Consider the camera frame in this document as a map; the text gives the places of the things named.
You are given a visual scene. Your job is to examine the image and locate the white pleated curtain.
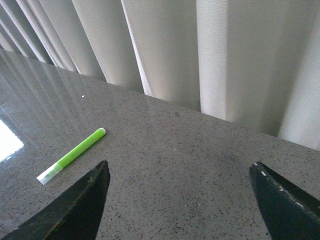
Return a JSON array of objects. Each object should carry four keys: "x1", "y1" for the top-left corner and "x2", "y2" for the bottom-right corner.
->
[{"x1": 0, "y1": 0, "x2": 320, "y2": 150}]

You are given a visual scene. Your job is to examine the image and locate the green highlighter pen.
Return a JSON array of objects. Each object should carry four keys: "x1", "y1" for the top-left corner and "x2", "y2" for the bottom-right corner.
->
[{"x1": 36, "y1": 127, "x2": 107, "y2": 185}]

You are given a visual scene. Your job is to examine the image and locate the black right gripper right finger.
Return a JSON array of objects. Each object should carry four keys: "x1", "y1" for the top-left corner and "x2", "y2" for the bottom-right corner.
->
[{"x1": 249, "y1": 162, "x2": 320, "y2": 240}]

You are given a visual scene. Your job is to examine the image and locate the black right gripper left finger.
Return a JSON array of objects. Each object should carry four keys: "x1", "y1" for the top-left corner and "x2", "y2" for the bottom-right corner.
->
[{"x1": 4, "y1": 160, "x2": 110, "y2": 240}]

